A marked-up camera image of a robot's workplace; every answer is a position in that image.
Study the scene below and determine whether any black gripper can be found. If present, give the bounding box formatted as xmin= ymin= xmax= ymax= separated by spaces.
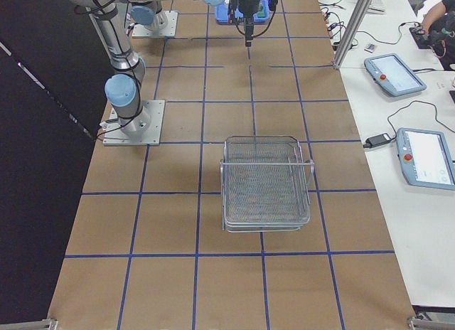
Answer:
xmin=227 ymin=0 xmax=249 ymax=47
xmin=238 ymin=0 xmax=261 ymax=46

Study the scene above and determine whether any operator hand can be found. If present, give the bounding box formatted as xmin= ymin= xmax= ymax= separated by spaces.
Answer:
xmin=421 ymin=15 xmax=434 ymax=33

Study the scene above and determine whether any green terminal block component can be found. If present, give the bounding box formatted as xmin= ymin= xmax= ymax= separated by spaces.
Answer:
xmin=255 ymin=0 xmax=269 ymax=22

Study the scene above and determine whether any blue plastic tray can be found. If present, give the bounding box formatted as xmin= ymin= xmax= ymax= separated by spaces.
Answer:
xmin=214 ymin=0 xmax=270 ymax=24

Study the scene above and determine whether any far teach pendant tablet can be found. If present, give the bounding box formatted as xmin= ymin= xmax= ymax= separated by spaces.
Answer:
xmin=363 ymin=53 xmax=427 ymax=97

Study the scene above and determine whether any teach pendant tablet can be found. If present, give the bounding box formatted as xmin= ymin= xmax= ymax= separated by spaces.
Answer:
xmin=363 ymin=53 xmax=427 ymax=97
xmin=396 ymin=127 xmax=454 ymax=191

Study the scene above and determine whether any black power adapter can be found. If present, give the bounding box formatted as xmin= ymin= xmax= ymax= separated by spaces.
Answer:
xmin=363 ymin=133 xmax=392 ymax=149

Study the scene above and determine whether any black joystick controller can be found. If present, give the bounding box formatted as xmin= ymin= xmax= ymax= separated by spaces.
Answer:
xmin=409 ymin=26 xmax=441 ymax=49

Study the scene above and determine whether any near teach pendant tablet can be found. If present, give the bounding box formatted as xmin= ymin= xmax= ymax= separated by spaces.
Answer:
xmin=396 ymin=127 xmax=454 ymax=191

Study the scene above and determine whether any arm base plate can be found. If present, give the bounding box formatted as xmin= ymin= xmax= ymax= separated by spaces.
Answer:
xmin=132 ymin=10 xmax=178 ymax=38
xmin=101 ymin=100 xmax=165 ymax=146

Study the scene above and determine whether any aluminium frame post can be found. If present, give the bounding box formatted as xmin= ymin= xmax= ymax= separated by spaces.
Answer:
xmin=333 ymin=0 xmax=372 ymax=70

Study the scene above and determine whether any silver wire mesh shelf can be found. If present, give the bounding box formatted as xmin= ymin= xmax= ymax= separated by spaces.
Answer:
xmin=220 ymin=136 xmax=314 ymax=233

